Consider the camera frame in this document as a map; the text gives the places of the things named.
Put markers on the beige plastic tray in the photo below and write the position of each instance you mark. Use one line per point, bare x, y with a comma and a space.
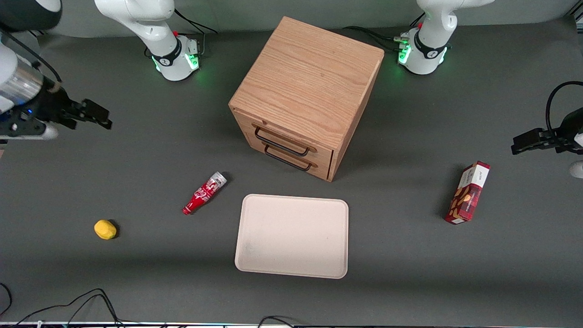
294, 237

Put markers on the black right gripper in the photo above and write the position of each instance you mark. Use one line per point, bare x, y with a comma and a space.
50, 105

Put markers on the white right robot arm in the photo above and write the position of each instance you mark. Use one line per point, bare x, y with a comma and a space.
150, 23

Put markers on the yellow lemon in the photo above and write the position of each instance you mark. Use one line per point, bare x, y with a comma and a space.
105, 229

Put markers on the red cookie box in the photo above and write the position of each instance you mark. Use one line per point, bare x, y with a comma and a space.
468, 193

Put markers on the red coke bottle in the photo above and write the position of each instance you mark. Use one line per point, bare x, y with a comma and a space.
202, 194

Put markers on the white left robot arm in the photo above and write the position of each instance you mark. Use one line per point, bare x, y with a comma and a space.
430, 36

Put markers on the wooden drawer front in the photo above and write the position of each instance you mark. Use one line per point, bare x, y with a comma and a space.
321, 166
319, 146

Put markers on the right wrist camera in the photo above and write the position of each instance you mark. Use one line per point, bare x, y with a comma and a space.
27, 129

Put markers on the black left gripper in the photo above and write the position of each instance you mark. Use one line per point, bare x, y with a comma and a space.
566, 132

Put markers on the wooden drawer cabinet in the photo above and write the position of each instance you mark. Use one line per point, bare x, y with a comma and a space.
309, 77

